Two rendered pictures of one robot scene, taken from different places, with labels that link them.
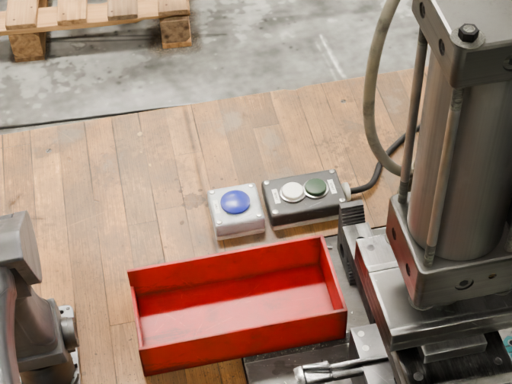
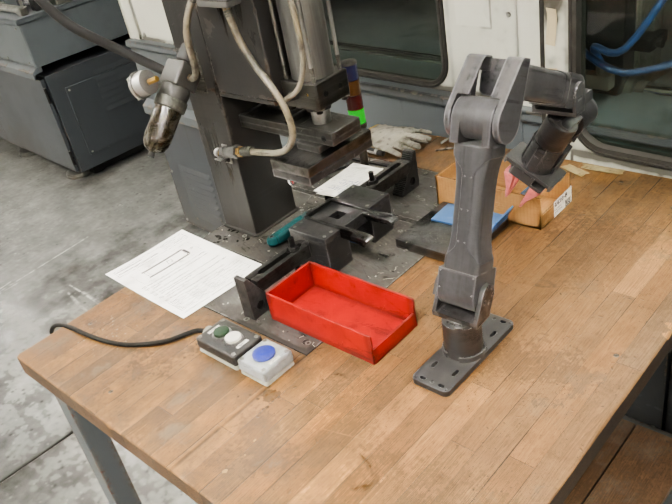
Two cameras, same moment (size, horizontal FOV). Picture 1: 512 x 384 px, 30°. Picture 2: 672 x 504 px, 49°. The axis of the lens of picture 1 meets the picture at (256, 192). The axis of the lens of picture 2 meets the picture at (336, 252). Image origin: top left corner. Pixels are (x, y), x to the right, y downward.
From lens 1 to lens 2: 156 cm
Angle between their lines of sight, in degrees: 85
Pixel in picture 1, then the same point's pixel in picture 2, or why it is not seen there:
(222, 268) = (321, 326)
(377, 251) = (308, 162)
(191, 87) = not seen: outside the picture
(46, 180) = (324, 485)
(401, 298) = (338, 123)
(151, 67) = not seen: outside the picture
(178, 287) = (348, 347)
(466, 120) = not seen: outside the picture
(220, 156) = (215, 411)
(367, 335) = (323, 234)
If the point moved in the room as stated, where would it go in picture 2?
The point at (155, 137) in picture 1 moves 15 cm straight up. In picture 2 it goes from (221, 458) to (194, 384)
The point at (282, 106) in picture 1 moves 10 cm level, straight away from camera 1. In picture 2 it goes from (135, 416) to (78, 449)
